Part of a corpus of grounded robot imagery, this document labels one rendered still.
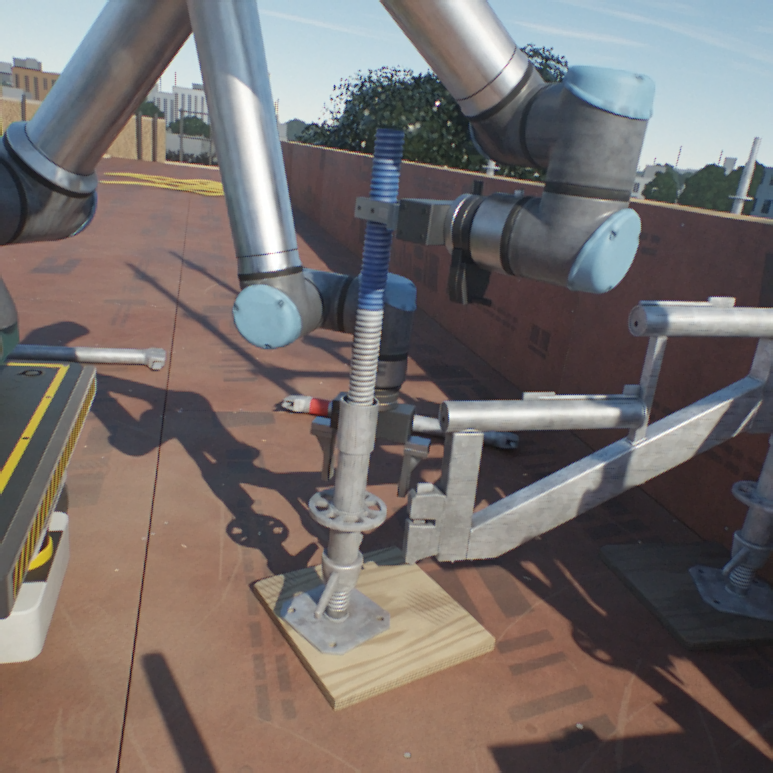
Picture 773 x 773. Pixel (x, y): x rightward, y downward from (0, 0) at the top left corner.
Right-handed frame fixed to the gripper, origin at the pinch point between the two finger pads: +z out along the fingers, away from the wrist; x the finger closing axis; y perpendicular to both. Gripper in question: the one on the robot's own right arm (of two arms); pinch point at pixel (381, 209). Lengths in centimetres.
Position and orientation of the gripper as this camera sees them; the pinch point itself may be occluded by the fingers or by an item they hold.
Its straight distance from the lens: 95.6
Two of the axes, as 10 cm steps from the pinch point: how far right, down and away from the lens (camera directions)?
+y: 1.2, -9.3, -3.4
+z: -7.5, -3.1, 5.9
